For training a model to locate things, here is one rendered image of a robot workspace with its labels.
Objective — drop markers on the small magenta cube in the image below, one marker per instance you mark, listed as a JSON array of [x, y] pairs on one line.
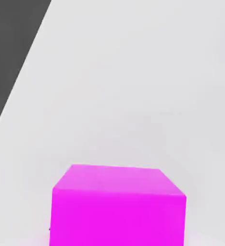
[[117, 215]]

